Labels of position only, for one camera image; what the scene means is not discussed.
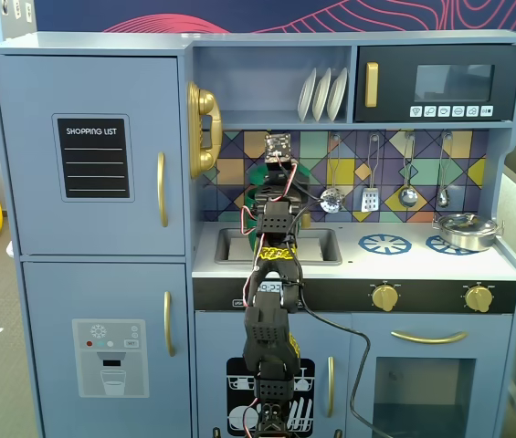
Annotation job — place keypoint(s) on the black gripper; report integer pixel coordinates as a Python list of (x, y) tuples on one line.
[(279, 177)]

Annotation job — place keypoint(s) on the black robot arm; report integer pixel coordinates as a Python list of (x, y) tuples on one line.
[(266, 328)]

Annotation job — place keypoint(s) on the green ribbed recipient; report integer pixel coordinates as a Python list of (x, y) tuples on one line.
[(250, 219)]

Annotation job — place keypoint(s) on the steel pot with lid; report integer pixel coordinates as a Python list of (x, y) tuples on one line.
[(467, 237)]

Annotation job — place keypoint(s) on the colourful tile backsplash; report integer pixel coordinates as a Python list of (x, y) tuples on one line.
[(312, 150)]

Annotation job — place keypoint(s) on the gold toy faucet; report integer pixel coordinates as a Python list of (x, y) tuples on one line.
[(307, 220)]

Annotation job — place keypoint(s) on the steel skimmer spoon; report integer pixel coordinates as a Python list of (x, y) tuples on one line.
[(333, 203)]

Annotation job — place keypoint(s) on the white toy plate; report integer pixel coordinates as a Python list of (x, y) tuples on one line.
[(320, 96), (337, 93), (305, 98)]

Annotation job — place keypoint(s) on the grey toy sink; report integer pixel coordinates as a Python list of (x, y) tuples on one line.
[(332, 242)]

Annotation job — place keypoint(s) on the white sheet in sink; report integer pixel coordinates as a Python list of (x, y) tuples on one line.
[(239, 251)]

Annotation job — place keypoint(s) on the steel slotted spatula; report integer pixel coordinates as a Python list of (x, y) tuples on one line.
[(370, 201)]

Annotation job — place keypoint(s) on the gold toy telephone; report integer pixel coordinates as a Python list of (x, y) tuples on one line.
[(203, 105)]

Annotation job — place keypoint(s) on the white digital clock display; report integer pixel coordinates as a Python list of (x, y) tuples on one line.
[(276, 288)]

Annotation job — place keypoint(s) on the steel ladle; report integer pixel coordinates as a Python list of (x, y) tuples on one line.
[(408, 197)]

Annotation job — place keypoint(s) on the black stove control panel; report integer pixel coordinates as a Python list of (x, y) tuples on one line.
[(330, 296)]

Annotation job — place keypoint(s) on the blue toy kitchen unit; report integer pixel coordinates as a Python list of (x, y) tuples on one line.
[(266, 38)]

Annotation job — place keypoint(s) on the black toy microwave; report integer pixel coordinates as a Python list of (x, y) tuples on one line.
[(394, 91)]

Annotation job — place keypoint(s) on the gold stove knob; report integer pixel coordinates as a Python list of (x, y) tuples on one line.
[(385, 297), (479, 299)]

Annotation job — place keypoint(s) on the black shopping list board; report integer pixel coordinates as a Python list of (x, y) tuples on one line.
[(93, 159)]

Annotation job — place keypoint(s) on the blue oven door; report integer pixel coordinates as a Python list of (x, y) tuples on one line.
[(403, 351)]

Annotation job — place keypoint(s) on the black dishwasher sticker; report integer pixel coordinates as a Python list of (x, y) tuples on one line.
[(234, 410)]

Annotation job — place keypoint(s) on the grey water dispenser sticker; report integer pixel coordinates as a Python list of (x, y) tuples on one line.
[(111, 365)]

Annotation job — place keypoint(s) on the blue fridge door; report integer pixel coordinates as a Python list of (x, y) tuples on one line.
[(24, 182)]

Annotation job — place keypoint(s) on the blue freezer door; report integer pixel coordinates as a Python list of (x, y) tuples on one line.
[(47, 319)]

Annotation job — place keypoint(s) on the grey locker cabinet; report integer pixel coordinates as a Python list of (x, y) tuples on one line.
[(17, 25)]

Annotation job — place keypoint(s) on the small camera circuit board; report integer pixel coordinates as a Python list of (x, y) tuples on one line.
[(278, 145)]

